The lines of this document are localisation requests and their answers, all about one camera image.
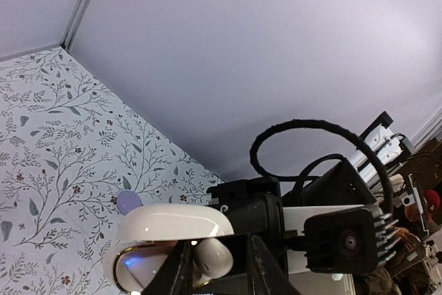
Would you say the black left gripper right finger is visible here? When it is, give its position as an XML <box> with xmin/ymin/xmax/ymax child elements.
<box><xmin>249</xmin><ymin>235</ymin><xmax>299</xmax><ymax>295</ymax></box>

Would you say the purple round case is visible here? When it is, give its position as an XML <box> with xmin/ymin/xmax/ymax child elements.
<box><xmin>117</xmin><ymin>191</ymin><xmax>143</xmax><ymax>216</ymax></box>

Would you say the right black cable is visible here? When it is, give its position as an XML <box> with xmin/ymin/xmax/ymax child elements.
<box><xmin>249</xmin><ymin>119</ymin><xmax>396</xmax><ymax>213</ymax></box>

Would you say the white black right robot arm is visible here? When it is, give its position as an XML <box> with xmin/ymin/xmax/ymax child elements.
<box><xmin>209</xmin><ymin>120</ymin><xmax>402</xmax><ymax>276</ymax></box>

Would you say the right aluminium frame post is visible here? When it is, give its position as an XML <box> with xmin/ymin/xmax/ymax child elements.
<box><xmin>59</xmin><ymin>0</ymin><xmax>92</xmax><ymax>53</ymax></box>

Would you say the cream earbud charging case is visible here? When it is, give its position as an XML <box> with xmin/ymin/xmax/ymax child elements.
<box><xmin>103</xmin><ymin>203</ymin><xmax>234</xmax><ymax>294</ymax></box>

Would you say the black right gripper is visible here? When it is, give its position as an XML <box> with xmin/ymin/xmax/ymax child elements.
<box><xmin>206</xmin><ymin>178</ymin><xmax>287</xmax><ymax>274</ymax></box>

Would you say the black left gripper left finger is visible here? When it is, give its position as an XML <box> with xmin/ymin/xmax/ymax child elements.
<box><xmin>143</xmin><ymin>241</ymin><xmax>192</xmax><ymax>295</ymax></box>

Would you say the seated person in background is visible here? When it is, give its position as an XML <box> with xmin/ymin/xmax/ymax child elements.
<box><xmin>387</xmin><ymin>204</ymin><xmax>429</xmax><ymax>294</ymax></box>

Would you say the floral patterned table mat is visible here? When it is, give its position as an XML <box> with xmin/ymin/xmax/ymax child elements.
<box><xmin>1</xmin><ymin>48</ymin><xmax>220</xmax><ymax>294</ymax></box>

